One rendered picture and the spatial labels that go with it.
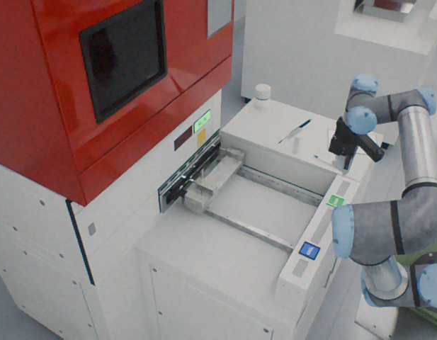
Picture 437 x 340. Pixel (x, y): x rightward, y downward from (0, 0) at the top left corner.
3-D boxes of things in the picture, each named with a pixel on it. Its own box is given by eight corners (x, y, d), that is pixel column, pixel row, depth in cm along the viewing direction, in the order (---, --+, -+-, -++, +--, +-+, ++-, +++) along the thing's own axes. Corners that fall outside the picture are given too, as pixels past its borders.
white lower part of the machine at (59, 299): (20, 316, 224) (-39, 207, 169) (123, 216, 277) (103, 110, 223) (126, 389, 197) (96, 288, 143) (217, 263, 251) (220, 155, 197)
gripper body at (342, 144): (334, 141, 145) (342, 111, 137) (360, 149, 142) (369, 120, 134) (327, 153, 141) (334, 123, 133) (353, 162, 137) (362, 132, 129)
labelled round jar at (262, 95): (251, 106, 201) (253, 88, 195) (258, 99, 206) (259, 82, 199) (265, 110, 198) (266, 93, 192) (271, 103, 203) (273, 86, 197)
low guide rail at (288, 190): (215, 166, 191) (216, 161, 189) (218, 163, 192) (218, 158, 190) (322, 209, 172) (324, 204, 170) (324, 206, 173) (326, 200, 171)
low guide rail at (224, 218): (181, 203, 173) (181, 197, 171) (184, 200, 174) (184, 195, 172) (296, 256, 154) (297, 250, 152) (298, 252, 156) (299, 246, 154)
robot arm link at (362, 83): (352, 84, 120) (353, 70, 126) (343, 117, 128) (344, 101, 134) (381, 88, 119) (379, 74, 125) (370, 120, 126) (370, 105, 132)
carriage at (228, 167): (183, 207, 167) (183, 201, 165) (229, 156, 191) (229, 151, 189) (200, 214, 164) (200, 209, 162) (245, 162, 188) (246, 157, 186)
